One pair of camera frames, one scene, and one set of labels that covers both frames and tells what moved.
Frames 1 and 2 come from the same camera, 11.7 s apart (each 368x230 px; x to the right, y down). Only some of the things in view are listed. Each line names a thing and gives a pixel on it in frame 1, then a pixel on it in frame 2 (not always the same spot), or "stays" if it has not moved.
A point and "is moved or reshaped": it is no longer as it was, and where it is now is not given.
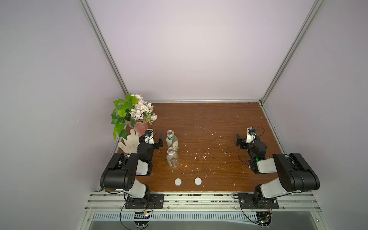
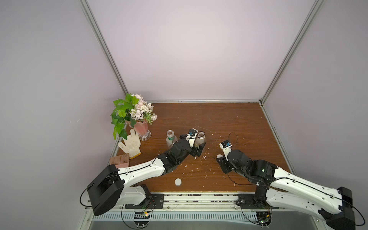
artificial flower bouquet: (128, 110) stays
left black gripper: (160, 144) → (198, 152)
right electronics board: (263, 218) stays
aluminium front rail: (115, 201) stays
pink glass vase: (141, 128) stays
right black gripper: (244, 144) → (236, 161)
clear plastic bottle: (172, 157) is moved or reshaped
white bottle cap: (178, 182) stays
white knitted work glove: (131, 143) stays
